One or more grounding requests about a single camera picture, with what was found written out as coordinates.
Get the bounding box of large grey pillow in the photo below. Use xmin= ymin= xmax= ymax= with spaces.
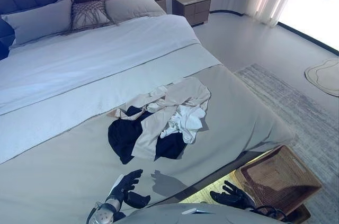
xmin=1 ymin=0 xmax=74 ymax=47

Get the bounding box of grey striped area rug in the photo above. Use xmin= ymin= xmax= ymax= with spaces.
xmin=234 ymin=62 xmax=339 ymax=224

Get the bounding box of dark blue pillow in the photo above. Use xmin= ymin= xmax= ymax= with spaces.
xmin=0 ymin=17 xmax=16 ymax=62

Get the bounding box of white garment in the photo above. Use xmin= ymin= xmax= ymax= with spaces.
xmin=159 ymin=104 xmax=207 ymax=145

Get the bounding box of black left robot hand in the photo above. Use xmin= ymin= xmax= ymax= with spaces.
xmin=111 ymin=169 xmax=151 ymax=210

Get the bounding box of patterned decorative cushion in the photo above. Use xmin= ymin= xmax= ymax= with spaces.
xmin=70 ymin=0 xmax=117 ymax=33

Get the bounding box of large bed with grey bedding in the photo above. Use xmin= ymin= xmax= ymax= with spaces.
xmin=0 ymin=13 xmax=295 ymax=224

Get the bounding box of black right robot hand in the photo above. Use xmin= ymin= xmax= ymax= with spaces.
xmin=209 ymin=180 xmax=257 ymax=209

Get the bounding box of pile of beige black clothes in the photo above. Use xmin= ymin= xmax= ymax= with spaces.
xmin=114 ymin=77 xmax=212 ymax=162

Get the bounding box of black garment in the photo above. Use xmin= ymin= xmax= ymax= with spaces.
xmin=108 ymin=106 xmax=186 ymax=165

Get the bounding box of woven wicker laundry basket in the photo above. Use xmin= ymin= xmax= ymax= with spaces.
xmin=234 ymin=144 xmax=323 ymax=218

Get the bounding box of small beige irregular mat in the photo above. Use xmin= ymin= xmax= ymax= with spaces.
xmin=304 ymin=58 xmax=339 ymax=97

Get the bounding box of grey robot torso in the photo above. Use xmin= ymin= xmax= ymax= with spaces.
xmin=112 ymin=202 xmax=295 ymax=224

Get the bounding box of brown bedside table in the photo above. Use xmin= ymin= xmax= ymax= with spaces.
xmin=172 ymin=0 xmax=212 ymax=26

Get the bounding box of beige pillow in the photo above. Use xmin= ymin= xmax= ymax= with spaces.
xmin=105 ymin=0 xmax=165 ymax=22

